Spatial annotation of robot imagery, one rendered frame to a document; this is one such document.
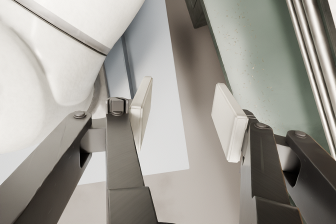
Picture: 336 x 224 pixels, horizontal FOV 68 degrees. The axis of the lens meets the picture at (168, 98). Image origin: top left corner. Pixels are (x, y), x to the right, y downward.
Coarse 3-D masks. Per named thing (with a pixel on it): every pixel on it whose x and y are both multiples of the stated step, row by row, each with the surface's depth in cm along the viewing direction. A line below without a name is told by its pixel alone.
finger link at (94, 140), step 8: (128, 104) 16; (128, 112) 15; (96, 120) 14; (104, 120) 14; (88, 128) 13; (96, 128) 13; (104, 128) 13; (88, 136) 13; (96, 136) 13; (104, 136) 13; (80, 144) 13; (88, 144) 13; (96, 144) 13; (104, 144) 13; (80, 152) 13; (88, 152) 13
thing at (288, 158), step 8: (248, 112) 17; (248, 120) 15; (256, 120) 15; (280, 136) 14; (280, 144) 13; (280, 152) 13; (288, 152) 13; (280, 160) 13; (288, 160) 13; (296, 160) 13; (288, 168) 13; (296, 168) 13
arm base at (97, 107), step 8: (104, 72) 47; (96, 80) 44; (104, 80) 46; (96, 88) 44; (104, 88) 46; (96, 96) 44; (104, 96) 46; (96, 104) 46; (104, 104) 46; (96, 112) 46; (104, 112) 46
